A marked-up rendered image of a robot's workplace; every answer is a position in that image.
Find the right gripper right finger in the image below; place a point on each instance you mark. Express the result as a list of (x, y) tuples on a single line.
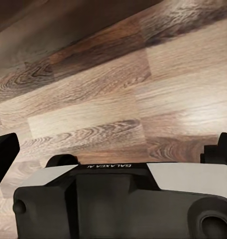
[(222, 146)]

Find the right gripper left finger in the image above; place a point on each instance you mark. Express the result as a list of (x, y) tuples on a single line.
[(9, 149)]

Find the bed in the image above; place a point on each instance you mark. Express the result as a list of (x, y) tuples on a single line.
[(32, 29)]

